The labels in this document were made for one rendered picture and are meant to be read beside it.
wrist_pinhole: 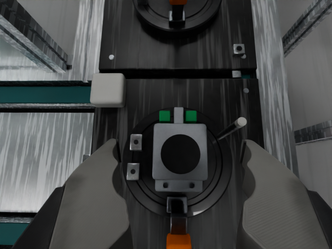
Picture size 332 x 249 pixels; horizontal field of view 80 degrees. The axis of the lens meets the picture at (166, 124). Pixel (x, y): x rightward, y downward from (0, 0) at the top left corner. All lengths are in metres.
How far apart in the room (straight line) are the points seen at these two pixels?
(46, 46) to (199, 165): 0.27
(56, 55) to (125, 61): 0.10
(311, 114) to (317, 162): 0.09
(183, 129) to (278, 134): 0.20
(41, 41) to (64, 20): 0.24
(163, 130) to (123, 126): 0.13
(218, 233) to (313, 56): 0.40
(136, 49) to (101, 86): 0.08
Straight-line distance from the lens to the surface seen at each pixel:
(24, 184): 0.41
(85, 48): 0.37
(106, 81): 0.30
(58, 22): 0.57
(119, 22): 0.37
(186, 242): 0.19
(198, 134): 0.16
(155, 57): 0.32
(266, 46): 0.38
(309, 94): 0.49
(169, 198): 0.25
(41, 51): 0.32
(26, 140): 0.42
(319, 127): 0.34
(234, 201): 0.29
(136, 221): 0.29
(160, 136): 0.16
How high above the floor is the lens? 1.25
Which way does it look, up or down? 78 degrees down
